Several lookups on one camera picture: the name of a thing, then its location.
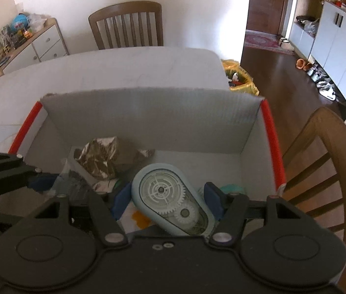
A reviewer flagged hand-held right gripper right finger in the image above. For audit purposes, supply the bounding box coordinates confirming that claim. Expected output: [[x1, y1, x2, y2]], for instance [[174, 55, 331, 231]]
[[204, 182, 326, 247]]

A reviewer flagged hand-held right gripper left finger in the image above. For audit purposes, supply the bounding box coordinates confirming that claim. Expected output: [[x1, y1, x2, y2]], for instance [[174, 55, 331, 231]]
[[13, 182, 132, 247]]

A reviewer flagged green white snack packet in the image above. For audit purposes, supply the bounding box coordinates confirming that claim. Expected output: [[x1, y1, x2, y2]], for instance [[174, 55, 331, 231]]
[[91, 178, 124, 194]]

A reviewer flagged white tissue paper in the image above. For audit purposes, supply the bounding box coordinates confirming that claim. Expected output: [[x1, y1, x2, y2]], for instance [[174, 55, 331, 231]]
[[119, 204, 161, 236]]

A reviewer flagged small teal box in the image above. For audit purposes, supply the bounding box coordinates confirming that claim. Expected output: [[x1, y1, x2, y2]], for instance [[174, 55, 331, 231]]
[[220, 183, 247, 196]]

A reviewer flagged light green correction tape dispenser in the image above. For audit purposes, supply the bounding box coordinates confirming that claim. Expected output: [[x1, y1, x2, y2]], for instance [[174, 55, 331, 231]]
[[131, 163, 217, 237]]

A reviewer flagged foil wrapper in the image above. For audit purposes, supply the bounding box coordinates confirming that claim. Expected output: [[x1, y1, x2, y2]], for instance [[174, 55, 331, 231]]
[[74, 136, 155, 181]]

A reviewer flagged red cardboard box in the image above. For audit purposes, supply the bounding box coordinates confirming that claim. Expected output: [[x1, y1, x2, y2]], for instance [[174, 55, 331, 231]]
[[7, 86, 287, 238]]

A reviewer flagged yellow trash bag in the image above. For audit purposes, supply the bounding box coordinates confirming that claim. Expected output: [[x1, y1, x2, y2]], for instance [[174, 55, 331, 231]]
[[221, 59, 260, 96]]

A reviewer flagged wooden slat-back chair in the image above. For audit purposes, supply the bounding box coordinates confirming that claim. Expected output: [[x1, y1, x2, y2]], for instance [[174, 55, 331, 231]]
[[88, 1, 164, 50], [279, 107, 346, 294]]

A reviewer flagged white wooden sideboard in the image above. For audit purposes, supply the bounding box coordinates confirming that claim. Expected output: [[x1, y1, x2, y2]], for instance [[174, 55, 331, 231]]
[[0, 18, 69, 82]]

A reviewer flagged row of shoes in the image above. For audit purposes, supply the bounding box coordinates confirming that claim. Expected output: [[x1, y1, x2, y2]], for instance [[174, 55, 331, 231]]
[[306, 63, 337, 100]]

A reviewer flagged blue globe toy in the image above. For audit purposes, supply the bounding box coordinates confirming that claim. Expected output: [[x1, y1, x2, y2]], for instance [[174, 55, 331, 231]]
[[10, 14, 29, 33]]

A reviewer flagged clear plastic bag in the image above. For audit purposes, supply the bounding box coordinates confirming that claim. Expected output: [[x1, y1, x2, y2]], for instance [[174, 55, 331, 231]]
[[27, 13, 48, 31]]

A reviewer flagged patterned door rug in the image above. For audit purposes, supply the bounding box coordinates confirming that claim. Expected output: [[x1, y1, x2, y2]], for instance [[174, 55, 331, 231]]
[[244, 29, 296, 56]]

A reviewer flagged brown entrance door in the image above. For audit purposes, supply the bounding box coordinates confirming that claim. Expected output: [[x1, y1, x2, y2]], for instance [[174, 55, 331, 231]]
[[249, 0, 296, 36]]

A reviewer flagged white wall cabinet unit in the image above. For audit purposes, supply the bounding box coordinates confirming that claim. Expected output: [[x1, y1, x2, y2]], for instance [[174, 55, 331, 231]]
[[289, 0, 346, 120]]

